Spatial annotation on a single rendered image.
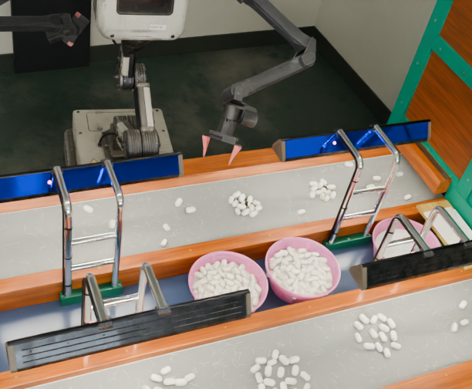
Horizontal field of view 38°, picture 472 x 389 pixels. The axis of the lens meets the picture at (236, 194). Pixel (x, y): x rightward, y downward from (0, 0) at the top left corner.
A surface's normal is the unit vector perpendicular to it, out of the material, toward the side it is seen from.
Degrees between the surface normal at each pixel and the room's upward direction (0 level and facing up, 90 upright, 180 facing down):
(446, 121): 90
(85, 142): 0
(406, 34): 90
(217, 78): 0
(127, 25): 90
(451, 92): 90
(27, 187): 58
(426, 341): 0
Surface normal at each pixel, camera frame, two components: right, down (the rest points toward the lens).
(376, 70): -0.90, 0.18
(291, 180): 0.17, -0.71
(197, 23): 0.41, 0.68
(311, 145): 0.40, 0.20
